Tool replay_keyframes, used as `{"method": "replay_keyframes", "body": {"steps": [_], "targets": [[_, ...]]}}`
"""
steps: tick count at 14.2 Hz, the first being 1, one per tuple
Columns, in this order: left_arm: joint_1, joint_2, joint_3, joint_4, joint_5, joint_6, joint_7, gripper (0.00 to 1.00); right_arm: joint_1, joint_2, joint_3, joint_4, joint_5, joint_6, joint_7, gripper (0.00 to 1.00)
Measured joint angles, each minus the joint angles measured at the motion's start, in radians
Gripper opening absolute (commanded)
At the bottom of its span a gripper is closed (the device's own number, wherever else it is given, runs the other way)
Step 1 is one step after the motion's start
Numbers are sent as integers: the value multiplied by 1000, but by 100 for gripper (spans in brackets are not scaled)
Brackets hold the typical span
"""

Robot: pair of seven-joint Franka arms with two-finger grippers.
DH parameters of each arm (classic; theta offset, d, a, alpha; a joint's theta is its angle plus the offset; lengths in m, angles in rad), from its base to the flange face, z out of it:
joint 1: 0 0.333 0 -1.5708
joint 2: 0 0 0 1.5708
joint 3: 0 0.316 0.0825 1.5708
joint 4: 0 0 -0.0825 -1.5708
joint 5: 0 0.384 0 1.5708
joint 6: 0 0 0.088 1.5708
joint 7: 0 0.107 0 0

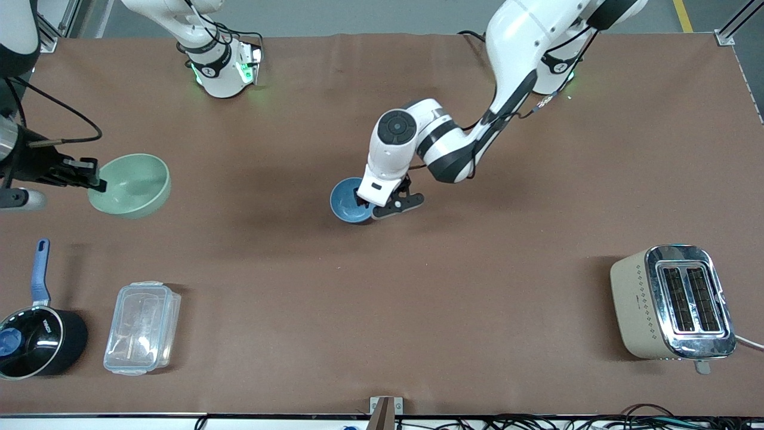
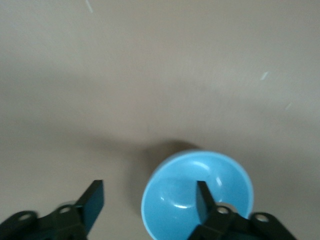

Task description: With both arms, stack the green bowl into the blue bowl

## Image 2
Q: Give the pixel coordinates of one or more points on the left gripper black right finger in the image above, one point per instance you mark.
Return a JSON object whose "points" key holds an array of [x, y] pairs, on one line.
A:
{"points": [[207, 210]]}

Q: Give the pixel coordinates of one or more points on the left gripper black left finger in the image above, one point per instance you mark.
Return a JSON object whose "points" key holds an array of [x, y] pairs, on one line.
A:
{"points": [[87, 207]]}

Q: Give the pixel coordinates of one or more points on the light blue bowl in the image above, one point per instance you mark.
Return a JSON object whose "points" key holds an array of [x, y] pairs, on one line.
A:
{"points": [[175, 185]]}

